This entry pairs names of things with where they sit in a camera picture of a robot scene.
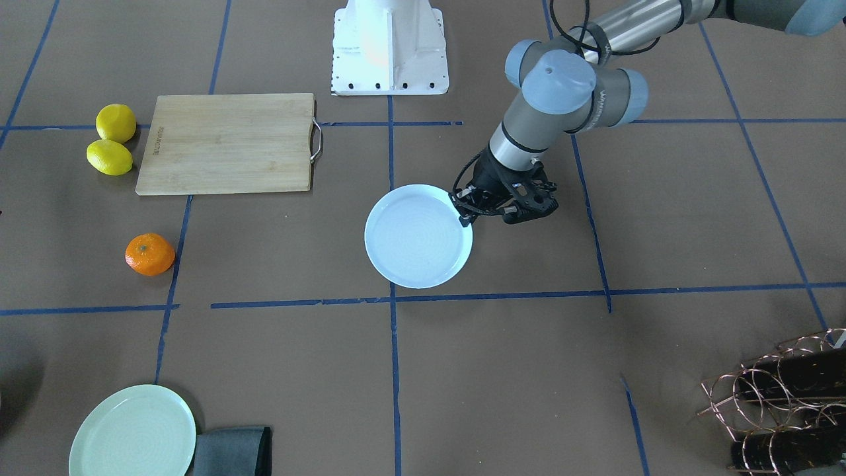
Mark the wooden cutting board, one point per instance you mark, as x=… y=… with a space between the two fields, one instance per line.
x=230 y=144

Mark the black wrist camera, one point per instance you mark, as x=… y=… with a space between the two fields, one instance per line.
x=532 y=194

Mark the green wine bottle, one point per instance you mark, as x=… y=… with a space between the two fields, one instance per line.
x=790 y=451
x=814 y=378

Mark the copper wire bottle rack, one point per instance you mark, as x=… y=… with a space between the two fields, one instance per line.
x=737 y=415

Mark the yellow lemon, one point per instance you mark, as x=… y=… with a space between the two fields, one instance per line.
x=116 y=122
x=109 y=157

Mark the middle green wine bottle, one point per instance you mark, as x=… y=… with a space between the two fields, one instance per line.
x=814 y=378

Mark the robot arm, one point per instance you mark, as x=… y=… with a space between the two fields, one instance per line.
x=565 y=86

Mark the orange fruit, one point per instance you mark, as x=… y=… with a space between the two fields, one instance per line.
x=149 y=254

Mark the light blue plate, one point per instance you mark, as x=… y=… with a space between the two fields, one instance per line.
x=414 y=238

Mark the light green plate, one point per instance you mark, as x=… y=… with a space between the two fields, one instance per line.
x=140 y=430

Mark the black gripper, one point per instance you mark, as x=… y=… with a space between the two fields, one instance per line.
x=490 y=174

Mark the front green wine bottle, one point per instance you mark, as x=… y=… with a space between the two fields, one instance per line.
x=790 y=451

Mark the dark grey folded cloth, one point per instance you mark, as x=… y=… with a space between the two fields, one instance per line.
x=245 y=450

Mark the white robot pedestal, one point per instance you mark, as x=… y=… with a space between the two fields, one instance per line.
x=389 y=48

